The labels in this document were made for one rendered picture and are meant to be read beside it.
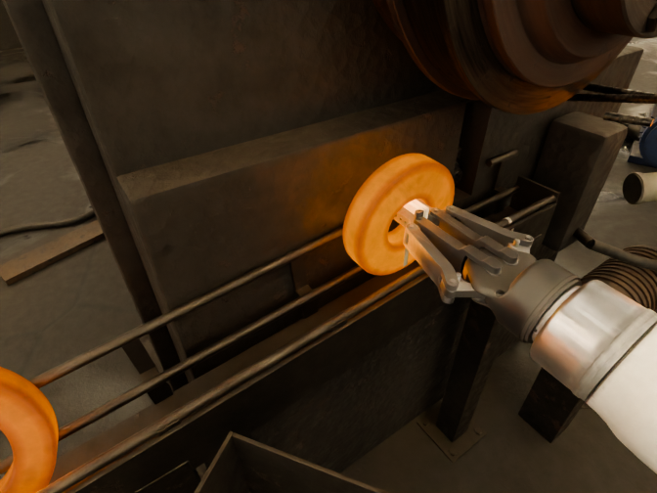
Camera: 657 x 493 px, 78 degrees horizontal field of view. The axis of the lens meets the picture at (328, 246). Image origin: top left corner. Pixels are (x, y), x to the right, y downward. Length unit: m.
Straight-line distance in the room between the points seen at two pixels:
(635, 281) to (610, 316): 0.58
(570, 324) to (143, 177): 0.40
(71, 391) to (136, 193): 1.11
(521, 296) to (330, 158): 0.25
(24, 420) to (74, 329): 1.19
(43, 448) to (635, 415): 0.49
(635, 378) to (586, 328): 0.04
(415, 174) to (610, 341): 0.24
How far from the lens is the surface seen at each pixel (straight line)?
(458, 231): 0.46
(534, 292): 0.39
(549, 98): 0.60
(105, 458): 0.48
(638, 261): 0.95
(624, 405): 0.38
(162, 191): 0.42
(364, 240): 0.46
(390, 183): 0.44
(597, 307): 0.38
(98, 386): 1.45
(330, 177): 0.50
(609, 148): 0.82
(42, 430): 0.49
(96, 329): 1.62
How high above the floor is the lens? 1.06
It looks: 38 degrees down
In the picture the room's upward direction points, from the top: 1 degrees counter-clockwise
